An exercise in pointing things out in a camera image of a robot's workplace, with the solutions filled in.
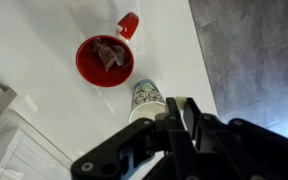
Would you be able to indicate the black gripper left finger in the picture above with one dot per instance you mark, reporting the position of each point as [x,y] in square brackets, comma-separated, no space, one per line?
[140,140]

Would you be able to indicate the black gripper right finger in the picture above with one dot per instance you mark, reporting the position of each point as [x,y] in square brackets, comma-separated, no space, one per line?
[244,150]

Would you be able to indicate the patterned paper coffee cup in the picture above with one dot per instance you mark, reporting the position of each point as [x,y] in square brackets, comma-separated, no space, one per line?
[147,100]

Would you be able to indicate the red and white mug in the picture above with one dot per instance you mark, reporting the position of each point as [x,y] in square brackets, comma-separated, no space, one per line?
[97,73]

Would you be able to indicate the brown tea bag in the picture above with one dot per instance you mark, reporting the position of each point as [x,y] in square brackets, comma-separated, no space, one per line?
[109,55]

